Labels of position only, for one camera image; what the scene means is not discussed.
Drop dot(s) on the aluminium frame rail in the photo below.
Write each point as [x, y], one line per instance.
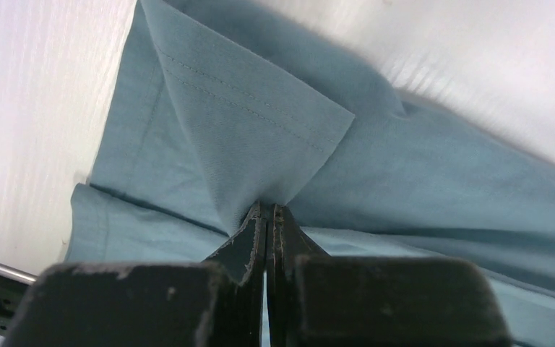
[17, 275]

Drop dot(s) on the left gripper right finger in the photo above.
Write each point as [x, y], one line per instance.
[315, 299]

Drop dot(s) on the blue-grey t-shirt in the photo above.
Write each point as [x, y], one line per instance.
[219, 104]

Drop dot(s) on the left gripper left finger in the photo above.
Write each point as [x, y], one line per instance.
[215, 302]

